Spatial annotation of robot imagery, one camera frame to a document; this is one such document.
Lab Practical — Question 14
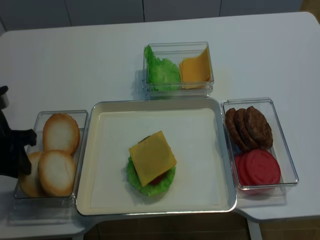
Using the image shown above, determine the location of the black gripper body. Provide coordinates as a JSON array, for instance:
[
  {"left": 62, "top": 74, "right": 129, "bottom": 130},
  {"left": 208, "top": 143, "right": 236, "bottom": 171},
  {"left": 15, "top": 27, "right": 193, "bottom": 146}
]
[{"left": 0, "top": 85, "right": 38, "bottom": 179}]

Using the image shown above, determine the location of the bun half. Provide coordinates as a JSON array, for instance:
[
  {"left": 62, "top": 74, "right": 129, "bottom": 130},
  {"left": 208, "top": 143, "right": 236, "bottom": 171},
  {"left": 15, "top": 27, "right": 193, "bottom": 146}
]
[
  {"left": 18, "top": 151, "right": 47, "bottom": 198},
  {"left": 38, "top": 150, "right": 77, "bottom": 197},
  {"left": 42, "top": 113, "right": 80, "bottom": 155}
]

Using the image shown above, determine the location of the yellow cheese slice on burger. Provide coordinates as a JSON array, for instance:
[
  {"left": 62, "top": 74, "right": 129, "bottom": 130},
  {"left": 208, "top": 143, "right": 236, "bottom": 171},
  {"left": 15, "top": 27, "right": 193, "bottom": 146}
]
[{"left": 129, "top": 130, "right": 177, "bottom": 187}]

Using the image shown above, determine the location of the green lettuce under burger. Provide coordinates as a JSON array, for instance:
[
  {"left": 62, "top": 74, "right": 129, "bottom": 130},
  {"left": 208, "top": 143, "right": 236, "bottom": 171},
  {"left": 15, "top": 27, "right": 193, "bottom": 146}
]
[{"left": 126, "top": 157, "right": 176, "bottom": 197}]

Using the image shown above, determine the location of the green lettuce leaf in container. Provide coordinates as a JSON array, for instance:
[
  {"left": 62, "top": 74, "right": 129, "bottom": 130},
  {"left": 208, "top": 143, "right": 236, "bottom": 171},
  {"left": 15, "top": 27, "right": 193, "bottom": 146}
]
[{"left": 144, "top": 45, "right": 181, "bottom": 91}]

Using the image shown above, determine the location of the clear lettuce and cheese container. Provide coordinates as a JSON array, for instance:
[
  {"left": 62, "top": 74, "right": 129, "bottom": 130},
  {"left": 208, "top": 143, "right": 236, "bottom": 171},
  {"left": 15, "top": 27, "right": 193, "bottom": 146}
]
[{"left": 142, "top": 41, "right": 215, "bottom": 99}]

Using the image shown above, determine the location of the orange cheese slices stack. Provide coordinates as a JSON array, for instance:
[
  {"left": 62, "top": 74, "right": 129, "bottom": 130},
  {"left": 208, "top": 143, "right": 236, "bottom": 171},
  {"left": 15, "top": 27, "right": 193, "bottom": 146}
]
[{"left": 179, "top": 47, "right": 211, "bottom": 89}]

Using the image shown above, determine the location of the red tomato slice in burger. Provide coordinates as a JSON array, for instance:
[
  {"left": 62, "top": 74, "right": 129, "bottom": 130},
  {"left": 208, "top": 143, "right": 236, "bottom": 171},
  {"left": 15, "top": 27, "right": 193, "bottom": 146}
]
[{"left": 149, "top": 172, "right": 167, "bottom": 185}]

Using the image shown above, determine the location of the white metal tray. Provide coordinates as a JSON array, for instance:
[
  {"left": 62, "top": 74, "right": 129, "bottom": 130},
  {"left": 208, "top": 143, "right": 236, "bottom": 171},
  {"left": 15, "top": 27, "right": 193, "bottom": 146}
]
[{"left": 76, "top": 97, "right": 237, "bottom": 216}]

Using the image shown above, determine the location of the white paper tray liner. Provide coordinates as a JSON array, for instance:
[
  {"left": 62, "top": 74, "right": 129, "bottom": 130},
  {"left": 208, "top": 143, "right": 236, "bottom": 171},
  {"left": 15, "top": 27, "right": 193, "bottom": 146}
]
[{"left": 90, "top": 108, "right": 228, "bottom": 212}]

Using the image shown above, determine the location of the brown patty back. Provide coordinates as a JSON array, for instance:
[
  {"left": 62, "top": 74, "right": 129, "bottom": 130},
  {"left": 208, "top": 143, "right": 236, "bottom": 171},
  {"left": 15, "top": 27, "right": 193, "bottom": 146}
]
[{"left": 225, "top": 108, "right": 250, "bottom": 152}]

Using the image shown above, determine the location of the brown patty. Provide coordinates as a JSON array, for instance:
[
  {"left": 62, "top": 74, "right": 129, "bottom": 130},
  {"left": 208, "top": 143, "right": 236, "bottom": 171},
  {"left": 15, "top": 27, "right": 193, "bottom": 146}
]
[
  {"left": 234, "top": 108, "right": 260, "bottom": 150},
  {"left": 225, "top": 108, "right": 250, "bottom": 152},
  {"left": 244, "top": 106, "right": 273, "bottom": 149}
]

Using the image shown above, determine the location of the red tomato slice lower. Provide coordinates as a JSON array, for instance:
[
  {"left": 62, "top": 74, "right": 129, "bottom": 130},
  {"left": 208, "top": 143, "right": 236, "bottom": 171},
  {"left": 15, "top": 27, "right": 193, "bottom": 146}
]
[{"left": 235, "top": 153, "right": 251, "bottom": 186}]

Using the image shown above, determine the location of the brown patty middle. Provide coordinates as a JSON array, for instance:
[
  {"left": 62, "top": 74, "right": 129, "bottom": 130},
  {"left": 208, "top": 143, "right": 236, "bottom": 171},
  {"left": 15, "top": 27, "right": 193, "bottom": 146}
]
[{"left": 234, "top": 108, "right": 260, "bottom": 150}]

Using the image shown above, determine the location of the red tomato slice top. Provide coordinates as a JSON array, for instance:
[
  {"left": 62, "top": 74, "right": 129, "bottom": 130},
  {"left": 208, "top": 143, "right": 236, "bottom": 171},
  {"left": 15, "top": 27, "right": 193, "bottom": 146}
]
[{"left": 239, "top": 149, "right": 281, "bottom": 186}]

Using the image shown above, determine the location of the brown patty front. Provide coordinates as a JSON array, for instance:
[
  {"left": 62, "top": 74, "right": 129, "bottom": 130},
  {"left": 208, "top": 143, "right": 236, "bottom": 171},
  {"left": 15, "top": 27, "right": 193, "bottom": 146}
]
[{"left": 244, "top": 106, "right": 273, "bottom": 149}]

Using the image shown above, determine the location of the clear patty and tomato container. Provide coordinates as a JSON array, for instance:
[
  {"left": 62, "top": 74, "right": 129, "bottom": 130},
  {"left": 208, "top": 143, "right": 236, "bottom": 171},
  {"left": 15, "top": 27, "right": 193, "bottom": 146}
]
[{"left": 221, "top": 98, "right": 299, "bottom": 208}]

